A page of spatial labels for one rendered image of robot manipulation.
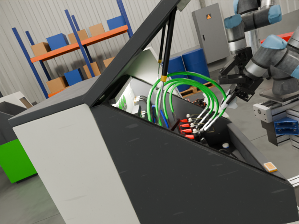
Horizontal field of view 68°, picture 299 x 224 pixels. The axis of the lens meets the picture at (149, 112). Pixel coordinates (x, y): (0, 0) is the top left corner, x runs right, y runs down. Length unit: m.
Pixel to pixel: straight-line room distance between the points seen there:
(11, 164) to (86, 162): 4.01
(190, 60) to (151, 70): 4.58
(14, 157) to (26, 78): 3.85
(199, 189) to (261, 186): 0.22
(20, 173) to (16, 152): 0.41
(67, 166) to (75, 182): 0.07
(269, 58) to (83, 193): 0.86
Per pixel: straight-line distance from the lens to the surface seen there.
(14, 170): 4.83
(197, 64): 5.95
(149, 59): 1.38
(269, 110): 1.51
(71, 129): 0.79
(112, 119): 0.74
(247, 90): 1.01
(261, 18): 1.20
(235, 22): 1.11
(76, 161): 0.84
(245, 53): 1.16
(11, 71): 8.20
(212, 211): 0.94
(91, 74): 6.19
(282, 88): 1.56
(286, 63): 0.97
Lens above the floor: 1.58
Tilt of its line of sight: 16 degrees down
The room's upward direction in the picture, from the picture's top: 20 degrees counter-clockwise
